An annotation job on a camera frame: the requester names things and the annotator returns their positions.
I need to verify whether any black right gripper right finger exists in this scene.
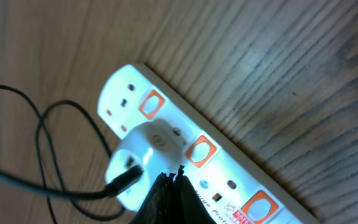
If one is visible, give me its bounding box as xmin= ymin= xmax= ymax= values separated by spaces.
xmin=174 ymin=165 xmax=215 ymax=224

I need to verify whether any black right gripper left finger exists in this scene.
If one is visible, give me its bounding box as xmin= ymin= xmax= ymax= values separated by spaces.
xmin=129 ymin=172 xmax=177 ymax=224

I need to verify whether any black charging cable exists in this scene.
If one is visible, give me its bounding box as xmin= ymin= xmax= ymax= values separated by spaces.
xmin=0 ymin=83 xmax=144 ymax=224

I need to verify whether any white charger plug adapter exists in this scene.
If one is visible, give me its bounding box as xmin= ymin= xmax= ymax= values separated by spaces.
xmin=105 ymin=119 xmax=201 ymax=212

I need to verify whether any white power strip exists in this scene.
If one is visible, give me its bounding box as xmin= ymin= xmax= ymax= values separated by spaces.
xmin=97 ymin=64 xmax=316 ymax=223

